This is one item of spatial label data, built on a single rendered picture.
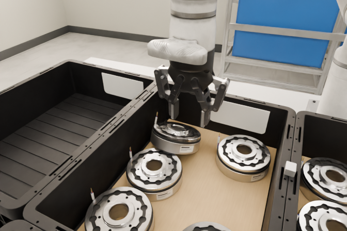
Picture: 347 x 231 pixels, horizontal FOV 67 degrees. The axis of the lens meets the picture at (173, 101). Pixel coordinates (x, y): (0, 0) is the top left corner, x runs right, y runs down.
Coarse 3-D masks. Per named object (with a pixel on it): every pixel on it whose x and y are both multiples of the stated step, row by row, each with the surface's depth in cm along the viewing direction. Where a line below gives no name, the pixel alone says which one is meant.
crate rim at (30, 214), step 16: (144, 96) 56; (240, 96) 56; (128, 112) 51; (288, 112) 51; (112, 128) 46; (288, 128) 49; (96, 144) 43; (288, 144) 43; (80, 160) 40; (288, 160) 40; (64, 176) 38; (288, 176) 37; (48, 192) 35; (32, 208) 33; (272, 208) 33; (48, 224) 31; (272, 224) 31
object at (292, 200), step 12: (300, 120) 49; (324, 120) 49; (336, 120) 49; (300, 144) 43; (300, 156) 41; (300, 168) 38; (288, 180) 37; (288, 192) 35; (288, 204) 33; (288, 216) 32; (288, 228) 30
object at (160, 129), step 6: (156, 126) 54; (162, 126) 55; (186, 126) 58; (156, 132) 52; (162, 132) 51; (168, 132) 52; (192, 132) 55; (198, 132) 56; (168, 138) 50; (174, 138) 50; (180, 138) 50; (186, 138) 51; (192, 138) 51; (198, 138) 52
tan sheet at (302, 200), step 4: (304, 156) 55; (304, 160) 54; (300, 192) 47; (300, 196) 46; (304, 196) 46; (300, 200) 46; (304, 200) 46; (308, 200) 46; (300, 204) 45; (304, 204) 45; (300, 208) 44
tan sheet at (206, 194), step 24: (168, 120) 65; (216, 144) 58; (192, 168) 52; (216, 168) 52; (192, 192) 47; (216, 192) 47; (240, 192) 47; (264, 192) 47; (168, 216) 43; (192, 216) 43; (216, 216) 43; (240, 216) 43
